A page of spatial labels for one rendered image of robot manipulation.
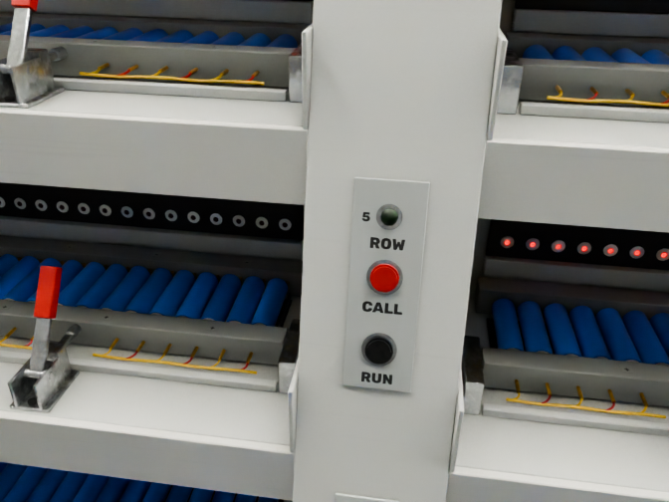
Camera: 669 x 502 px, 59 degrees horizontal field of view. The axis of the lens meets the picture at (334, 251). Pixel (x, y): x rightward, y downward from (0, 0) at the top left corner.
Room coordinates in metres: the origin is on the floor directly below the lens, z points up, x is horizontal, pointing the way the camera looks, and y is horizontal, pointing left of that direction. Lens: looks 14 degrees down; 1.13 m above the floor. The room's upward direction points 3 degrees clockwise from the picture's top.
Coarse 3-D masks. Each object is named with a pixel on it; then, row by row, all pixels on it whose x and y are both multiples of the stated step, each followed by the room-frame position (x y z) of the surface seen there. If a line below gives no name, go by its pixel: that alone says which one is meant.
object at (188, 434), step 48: (96, 240) 0.53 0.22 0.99; (144, 240) 0.52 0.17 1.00; (192, 240) 0.51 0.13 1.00; (240, 240) 0.51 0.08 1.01; (288, 240) 0.50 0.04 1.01; (0, 336) 0.43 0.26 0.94; (288, 336) 0.39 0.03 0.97; (0, 384) 0.38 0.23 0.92; (96, 384) 0.38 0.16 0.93; (144, 384) 0.38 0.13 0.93; (192, 384) 0.38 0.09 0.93; (288, 384) 0.37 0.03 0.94; (0, 432) 0.35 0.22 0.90; (48, 432) 0.35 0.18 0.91; (96, 432) 0.34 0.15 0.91; (144, 432) 0.34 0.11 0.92; (192, 432) 0.34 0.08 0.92; (240, 432) 0.34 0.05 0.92; (288, 432) 0.34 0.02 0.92; (144, 480) 0.35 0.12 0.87; (192, 480) 0.34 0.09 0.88; (240, 480) 0.34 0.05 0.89; (288, 480) 0.33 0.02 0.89
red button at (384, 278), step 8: (384, 264) 0.31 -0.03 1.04; (376, 272) 0.31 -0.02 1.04; (384, 272) 0.31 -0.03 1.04; (392, 272) 0.31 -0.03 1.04; (376, 280) 0.31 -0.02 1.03; (384, 280) 0.31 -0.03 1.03; (392, 280) 0.31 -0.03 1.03; (376, 288) 0.31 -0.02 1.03; (384, 288) 0.31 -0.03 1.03; (392, 288) 0.31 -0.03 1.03
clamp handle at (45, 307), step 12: (48, 276) 0.38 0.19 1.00; (60, 276) 0.39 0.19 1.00; (48, 288) 0.38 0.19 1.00; (36, 300) 0.38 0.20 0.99; (48, 300) 0.38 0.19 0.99; (36, 312) 0.37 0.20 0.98; (48, 312) 0.37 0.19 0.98; (36, 324) 0.37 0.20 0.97; (48, 324) 0.37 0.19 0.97; (36, 336) 0.37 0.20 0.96; (48, 336) 0.37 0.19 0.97; (36, 348) 0.37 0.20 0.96; (48, 348) 0.37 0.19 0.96; (36, 360) 0.36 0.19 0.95
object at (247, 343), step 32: (0, 320) 0.42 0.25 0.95; (32, 320) 0.42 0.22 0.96; (64, 320) 0.41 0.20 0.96; (96, 320) 0.41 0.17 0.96; (128, 320) 0.41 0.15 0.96; (160, 320) 0.41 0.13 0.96; (192, 320) 0.42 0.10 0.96; (160, 352) 0.41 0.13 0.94; (192, 352) 0.40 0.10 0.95; (224, 352) 0.40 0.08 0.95; (256, 352) 0.40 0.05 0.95
